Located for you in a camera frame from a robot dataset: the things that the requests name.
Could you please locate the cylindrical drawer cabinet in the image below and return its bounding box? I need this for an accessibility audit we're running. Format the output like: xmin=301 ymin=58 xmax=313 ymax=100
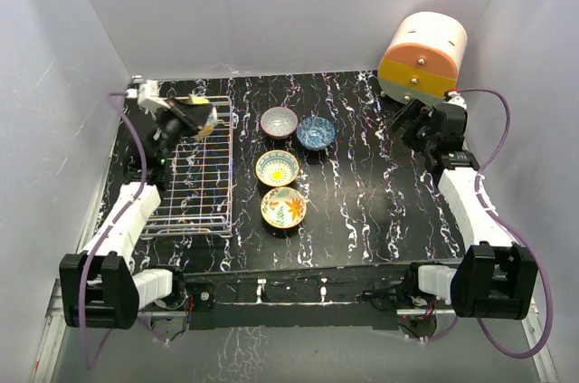
xmin=377 ymin=12 xmax=468 ymax=106

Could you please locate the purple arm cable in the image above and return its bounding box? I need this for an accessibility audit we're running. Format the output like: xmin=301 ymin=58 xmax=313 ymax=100
xmin=79 ymin=91 xmax=182 ymax=370
xmin=397 ymin=87 xmax=555 ymax=360

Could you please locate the yellow sun pattern bowl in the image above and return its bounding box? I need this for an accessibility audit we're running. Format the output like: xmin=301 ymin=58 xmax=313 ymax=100
xmin=255 ymin=149 xmax=299 ymax=187

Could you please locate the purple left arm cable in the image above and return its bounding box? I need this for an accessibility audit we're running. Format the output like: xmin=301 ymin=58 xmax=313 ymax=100
xmin=79 ymin=91 xmax=182 ymax=370

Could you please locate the orange blue swirl bowl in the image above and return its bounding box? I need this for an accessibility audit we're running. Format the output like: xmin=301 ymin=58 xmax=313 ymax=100
xmin=189 ymin=94 xmax=218 ymax=140

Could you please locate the aluminium frame rail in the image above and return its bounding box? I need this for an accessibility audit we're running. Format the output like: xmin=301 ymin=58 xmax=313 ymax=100
xmin=29 ymin=278 xmax=155 ymax=383

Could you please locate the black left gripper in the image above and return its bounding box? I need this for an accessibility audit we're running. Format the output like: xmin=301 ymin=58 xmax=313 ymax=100
xmin=156 ymin=97 xmax=214 ymax=163

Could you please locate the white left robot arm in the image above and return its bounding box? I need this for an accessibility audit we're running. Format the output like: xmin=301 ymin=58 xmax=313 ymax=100
xmin=59 ymin=81 xmax=218 ymax=330

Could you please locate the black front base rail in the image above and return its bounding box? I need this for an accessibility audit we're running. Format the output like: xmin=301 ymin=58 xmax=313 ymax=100
xmin=133 ymin=263 xmax=462 ymax=332

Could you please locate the grey bowl red rim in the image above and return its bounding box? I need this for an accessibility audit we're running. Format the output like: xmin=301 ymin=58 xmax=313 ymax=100
xmin=260 ymin=106 xmax=299 ymax=139

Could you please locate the white wire dish rack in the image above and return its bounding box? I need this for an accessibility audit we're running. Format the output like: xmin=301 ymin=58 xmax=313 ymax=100
xmin=142 ymin=96 xmax=233 ymax=238

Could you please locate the blue patterned bowl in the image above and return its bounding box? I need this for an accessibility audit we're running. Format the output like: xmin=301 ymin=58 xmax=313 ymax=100
xmin=296 ymin=116 xmax=336 ymax=151

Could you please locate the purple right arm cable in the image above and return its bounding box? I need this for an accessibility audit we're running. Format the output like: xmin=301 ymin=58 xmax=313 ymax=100
xmin=397 ymin=87 xmax=555 ymax=360

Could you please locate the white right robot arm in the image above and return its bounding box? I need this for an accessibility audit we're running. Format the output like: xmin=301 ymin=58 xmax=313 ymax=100
xmin=387 ymin=97 xmax=538 ymax=320

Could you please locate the orange flower leaf bowl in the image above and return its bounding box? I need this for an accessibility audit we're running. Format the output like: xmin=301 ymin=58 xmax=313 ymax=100
xmin=261 ymin=187 xmax=307 ymax=229

